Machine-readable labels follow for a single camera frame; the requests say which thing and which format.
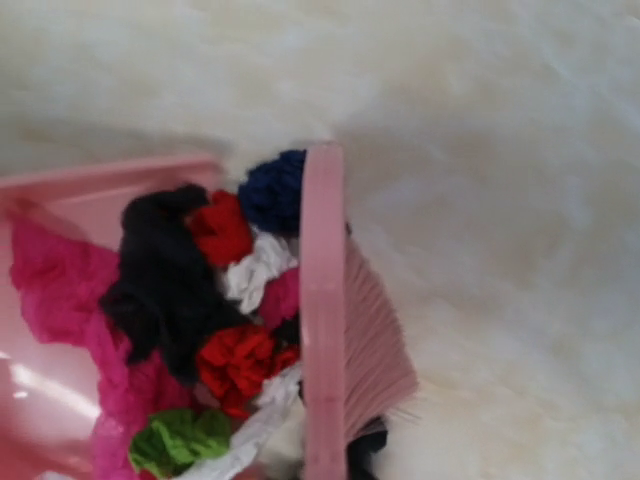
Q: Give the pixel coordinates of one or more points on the pink hand brush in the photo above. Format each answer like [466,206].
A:
[355,363]

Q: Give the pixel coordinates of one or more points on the pink dustpan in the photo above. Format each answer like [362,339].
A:
[49,392]

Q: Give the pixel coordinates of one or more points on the green paper scrap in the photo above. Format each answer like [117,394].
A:
[174,440]

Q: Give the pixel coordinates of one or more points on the pile of paper scraps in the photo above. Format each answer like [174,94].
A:
[155,320]

